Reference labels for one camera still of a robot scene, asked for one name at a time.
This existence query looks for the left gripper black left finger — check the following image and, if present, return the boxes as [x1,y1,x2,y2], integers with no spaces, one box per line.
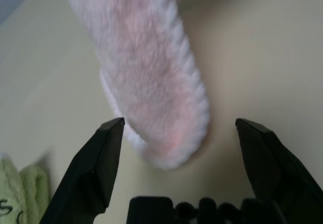
[39,117,126,224]

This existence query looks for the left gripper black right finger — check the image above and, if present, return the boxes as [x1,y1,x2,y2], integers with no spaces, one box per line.
[234,118,323,224]

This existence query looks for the pink towel with white hem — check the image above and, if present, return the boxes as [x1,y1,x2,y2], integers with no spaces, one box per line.
[59,0,211,171]

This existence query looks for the folded green towel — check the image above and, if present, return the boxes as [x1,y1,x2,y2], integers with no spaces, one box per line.
[0,153,50,224]

